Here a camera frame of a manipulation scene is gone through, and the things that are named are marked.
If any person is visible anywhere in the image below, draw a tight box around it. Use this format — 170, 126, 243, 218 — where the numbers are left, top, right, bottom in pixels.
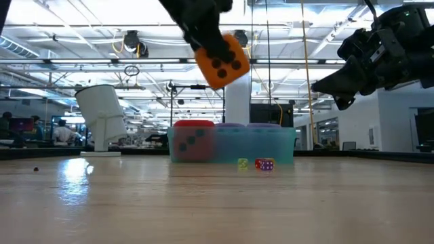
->
0, 111, 14, 148
52, 119, 82, 146
30, 115, 45, 142

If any red monitor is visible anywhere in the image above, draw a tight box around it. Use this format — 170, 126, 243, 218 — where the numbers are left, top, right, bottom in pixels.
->
9, 117, 34, 133

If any black perforated box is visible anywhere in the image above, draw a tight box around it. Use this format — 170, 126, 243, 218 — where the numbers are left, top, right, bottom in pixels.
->
250, 103, 294, 128

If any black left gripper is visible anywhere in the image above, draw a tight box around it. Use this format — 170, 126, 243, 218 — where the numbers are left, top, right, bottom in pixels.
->
159, 0, 235, 64

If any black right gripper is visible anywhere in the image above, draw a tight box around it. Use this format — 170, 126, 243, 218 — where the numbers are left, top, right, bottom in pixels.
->
311, 20, 425, 111

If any white pillar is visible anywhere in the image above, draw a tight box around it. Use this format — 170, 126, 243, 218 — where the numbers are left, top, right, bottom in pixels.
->
225, 73, 252, 126

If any black monitor screen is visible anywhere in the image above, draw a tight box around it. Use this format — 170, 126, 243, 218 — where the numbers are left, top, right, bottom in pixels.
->
414, 108, 434, 153

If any thick yellow cable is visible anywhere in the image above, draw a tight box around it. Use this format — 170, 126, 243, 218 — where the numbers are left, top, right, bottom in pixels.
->
300, 0, 319, 146

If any teal translucent plastic tray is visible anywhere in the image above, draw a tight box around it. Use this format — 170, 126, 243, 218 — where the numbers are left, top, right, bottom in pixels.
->
167, 125, 296, 166

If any orange foam die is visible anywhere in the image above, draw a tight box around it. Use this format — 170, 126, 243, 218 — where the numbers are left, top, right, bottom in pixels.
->
194, 33, 251, 91

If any black round ceiling fixture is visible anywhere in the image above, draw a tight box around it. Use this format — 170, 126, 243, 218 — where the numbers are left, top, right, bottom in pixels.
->
122, 29, 150, 58
233, 29, 250, 48

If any red foam die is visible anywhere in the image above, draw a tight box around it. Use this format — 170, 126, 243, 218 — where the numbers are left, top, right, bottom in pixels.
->
173, 119, 216, 163

